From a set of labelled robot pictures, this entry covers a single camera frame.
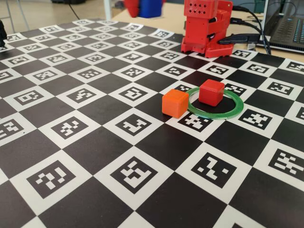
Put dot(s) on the blue cube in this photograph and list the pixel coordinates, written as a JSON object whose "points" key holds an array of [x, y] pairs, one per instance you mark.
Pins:
{"points": [[150, 8]]}

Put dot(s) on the orange cube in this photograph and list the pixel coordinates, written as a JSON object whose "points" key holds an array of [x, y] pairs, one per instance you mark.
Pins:
{"points": [[174, 104]]}

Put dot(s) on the red cube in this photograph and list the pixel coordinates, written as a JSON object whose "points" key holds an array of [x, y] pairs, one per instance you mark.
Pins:
{"points": [[211, 93]]}

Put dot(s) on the red perforated robot base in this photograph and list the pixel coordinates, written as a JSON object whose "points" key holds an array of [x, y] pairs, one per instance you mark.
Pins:
{"points": [[218, 51]]}

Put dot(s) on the white table leg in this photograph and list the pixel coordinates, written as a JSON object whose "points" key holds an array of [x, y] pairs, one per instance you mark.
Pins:
{"points": [[107, 9]]}

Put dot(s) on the large black power plug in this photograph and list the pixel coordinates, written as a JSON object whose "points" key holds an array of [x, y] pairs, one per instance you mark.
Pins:
{"points": [[237, 39]]}

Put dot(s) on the green box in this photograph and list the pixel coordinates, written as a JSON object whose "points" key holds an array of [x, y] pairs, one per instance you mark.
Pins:
{"points": [[260, 4]]}

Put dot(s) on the dark laptop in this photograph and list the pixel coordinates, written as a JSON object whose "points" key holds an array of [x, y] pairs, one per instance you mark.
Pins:
{"points": [[285, 26]]}

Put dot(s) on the black white marker checkerboard mat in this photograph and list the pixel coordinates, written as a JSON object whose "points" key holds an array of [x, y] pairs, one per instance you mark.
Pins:
{"points": [[95, 152]]}

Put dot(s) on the black camera stand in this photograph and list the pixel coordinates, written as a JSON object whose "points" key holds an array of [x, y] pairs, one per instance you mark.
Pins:
{"points": [[2, 33]]}

